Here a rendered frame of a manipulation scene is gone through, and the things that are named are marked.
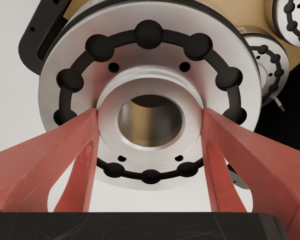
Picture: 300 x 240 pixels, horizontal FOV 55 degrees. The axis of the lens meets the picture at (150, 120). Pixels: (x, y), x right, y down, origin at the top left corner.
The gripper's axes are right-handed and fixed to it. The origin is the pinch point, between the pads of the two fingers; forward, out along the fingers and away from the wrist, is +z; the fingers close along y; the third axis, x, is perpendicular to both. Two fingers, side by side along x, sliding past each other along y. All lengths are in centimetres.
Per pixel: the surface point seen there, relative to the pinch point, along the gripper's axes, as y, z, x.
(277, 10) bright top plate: -12.7, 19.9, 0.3
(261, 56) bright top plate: -12.3, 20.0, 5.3
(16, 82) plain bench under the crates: 23.4, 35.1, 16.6
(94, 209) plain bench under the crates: 14, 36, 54
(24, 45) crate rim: 9.9, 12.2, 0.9
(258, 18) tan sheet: -12.2, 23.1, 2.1
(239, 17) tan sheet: -10.0, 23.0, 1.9
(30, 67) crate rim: 9.9, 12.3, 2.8
